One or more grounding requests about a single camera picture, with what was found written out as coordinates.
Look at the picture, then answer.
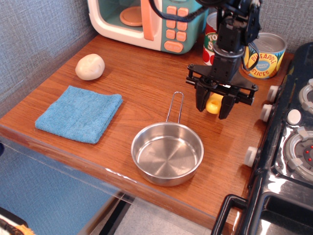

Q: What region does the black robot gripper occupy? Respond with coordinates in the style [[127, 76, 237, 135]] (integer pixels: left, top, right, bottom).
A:
[[186, 50, 258, 119]]

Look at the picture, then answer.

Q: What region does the yellow handled white toy knife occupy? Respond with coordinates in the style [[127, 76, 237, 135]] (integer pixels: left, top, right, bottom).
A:
[[205, 93, 223, 115]]

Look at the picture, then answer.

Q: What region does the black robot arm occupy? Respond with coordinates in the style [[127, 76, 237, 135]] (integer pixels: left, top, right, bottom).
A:
[[186, 0, 262, 119]]

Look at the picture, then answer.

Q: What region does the white stove knob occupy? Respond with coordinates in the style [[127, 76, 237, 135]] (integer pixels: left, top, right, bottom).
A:
[[267, 86, 279, 103], [260, 104, 272, 122], [244, 146, 258, 167]]

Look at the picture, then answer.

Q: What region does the tomato sauce can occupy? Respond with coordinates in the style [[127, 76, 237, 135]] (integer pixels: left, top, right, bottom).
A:
[[202, 12, 218, 66]]

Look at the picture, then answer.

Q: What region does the pineapple slices can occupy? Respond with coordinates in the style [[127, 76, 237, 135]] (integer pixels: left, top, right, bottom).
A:
[[242, 32, 287, 79]]

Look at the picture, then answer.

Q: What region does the small steel pan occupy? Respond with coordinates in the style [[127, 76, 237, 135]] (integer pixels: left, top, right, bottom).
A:
[[131, 91, 205, 187]]

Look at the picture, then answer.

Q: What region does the toy microwave teal and orange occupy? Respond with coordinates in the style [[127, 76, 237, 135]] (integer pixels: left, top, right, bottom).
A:
[[88, 0, 208, 54]]

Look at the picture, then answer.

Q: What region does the orange microwave plate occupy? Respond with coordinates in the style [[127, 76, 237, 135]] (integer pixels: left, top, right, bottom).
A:
[[119, 6, 142, 26]]

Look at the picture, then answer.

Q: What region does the black toy stove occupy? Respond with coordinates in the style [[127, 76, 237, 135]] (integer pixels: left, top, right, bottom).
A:
[[212, 43, 313, 235]]

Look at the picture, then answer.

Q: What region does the cream toy potato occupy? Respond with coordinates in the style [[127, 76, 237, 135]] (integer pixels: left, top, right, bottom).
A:
[[75, 54, 105, 81]]

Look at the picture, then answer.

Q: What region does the blue folded cloth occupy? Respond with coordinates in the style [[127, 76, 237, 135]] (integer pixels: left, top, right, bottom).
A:
[[35, 86, 123, 144]]

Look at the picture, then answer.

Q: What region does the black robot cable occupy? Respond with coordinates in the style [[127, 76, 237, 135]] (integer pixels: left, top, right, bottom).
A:
[[148, 0, 207, 22]]

